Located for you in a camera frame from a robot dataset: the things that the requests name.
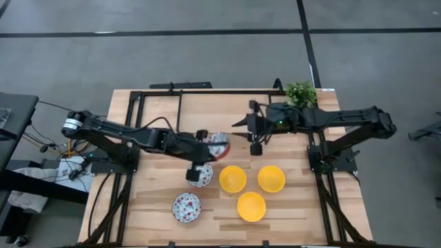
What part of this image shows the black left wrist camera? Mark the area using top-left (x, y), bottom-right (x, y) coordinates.
top-left (185, 163), bottom-right (203, 183)

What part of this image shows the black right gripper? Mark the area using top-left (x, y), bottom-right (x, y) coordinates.
top-left (231, 99), bottom-right (300, 143)

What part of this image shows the yellow plastic mini bowl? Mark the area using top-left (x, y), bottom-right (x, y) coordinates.
top-left (218, 165), bottom-right (247, 194)
top-left (236, 191), bottom-right (267, 223)
top-left (257, 165), bottom-right (286, 194)

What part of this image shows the black desk crossbeam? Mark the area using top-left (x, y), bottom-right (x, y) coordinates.
top-left (0, 168), bottom-right (90, 205)

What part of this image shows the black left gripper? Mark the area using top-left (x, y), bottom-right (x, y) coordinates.
top-left (172, 129), bottom-right (230, 165)

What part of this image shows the yellow cable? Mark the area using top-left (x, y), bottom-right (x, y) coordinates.
top-left (65, 137), bottom-right (87, 156)

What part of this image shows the black office chair base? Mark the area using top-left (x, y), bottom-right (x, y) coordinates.
top-left (408, 110), bottom-right (441, 142)

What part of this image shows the small green artificial plant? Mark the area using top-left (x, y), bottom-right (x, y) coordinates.
top-left (285, 81), bottom-right (318, 110)

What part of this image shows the red floral-print mini bowl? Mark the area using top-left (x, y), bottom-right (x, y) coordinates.
top-left (172, 192), bottom-right (202, 224)
top-left (187, 161), bottom-right (214, 189)
top-left (203, 132), bottom-right (231, 162)

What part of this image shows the white crumpled cloth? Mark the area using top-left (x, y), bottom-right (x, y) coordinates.
top-left (7, 156), bottom-right (91, 214)

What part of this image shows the black metal table frame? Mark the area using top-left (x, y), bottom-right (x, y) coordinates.
top-left (77, 87), bottom-right (375, 248)

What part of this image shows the dark grey desk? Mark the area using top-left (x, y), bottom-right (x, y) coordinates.
top-left (0, 92), bottom-right (39, 173)

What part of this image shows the black bar-shaped device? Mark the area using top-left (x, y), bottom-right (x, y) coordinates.
top-left (149, 81), bottom-right (214, 90)

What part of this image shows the grey item on desk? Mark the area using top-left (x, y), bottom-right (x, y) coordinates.
top-left (0, 107), bottom-right (12, 129)

